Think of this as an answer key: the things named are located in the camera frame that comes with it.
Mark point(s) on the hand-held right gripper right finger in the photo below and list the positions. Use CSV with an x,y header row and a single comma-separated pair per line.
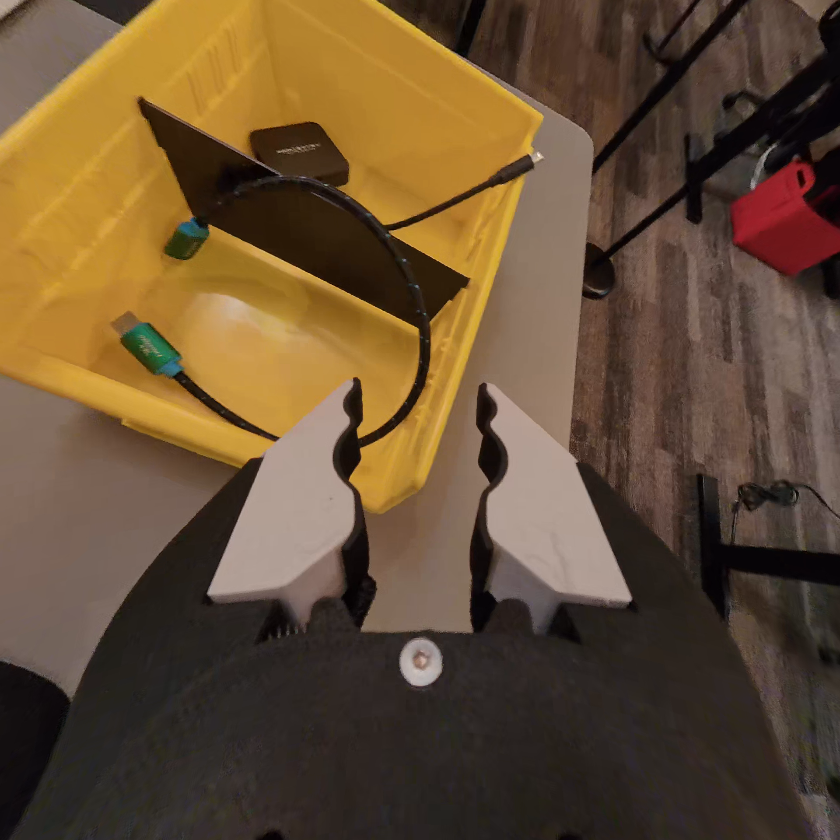
x,y
551,525

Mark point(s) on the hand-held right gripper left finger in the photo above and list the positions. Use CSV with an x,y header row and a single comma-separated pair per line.
x,y
295,525

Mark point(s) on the black adapter hub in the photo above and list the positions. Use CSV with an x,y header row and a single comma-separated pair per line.
x,y
295,151

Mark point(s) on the yellow plastic bin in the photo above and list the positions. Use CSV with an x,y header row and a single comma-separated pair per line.
x,y
315,65

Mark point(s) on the black stand foot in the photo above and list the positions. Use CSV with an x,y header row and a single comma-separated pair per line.
x,y
774,561

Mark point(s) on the black pole stand round base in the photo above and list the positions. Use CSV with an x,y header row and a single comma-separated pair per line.
x,y
598,275

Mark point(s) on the black bin divider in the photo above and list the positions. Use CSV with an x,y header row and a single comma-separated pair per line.
x,y
315,243

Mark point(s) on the red container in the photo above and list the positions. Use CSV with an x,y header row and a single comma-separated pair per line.
x,y
781,223

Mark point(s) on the black tripod stand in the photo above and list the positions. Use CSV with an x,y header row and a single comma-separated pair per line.
x,y
741,148

